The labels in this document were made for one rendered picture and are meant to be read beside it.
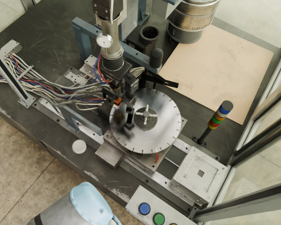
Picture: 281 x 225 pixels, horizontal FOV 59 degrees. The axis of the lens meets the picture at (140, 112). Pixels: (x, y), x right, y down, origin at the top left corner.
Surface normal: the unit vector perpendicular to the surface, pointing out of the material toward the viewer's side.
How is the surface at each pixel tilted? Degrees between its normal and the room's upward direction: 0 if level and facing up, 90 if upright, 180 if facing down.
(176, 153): 0
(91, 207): 16
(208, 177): 0
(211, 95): 0
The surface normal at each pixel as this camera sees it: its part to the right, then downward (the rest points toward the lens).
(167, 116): 0.04, -0.44
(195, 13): -0.07, 0.89
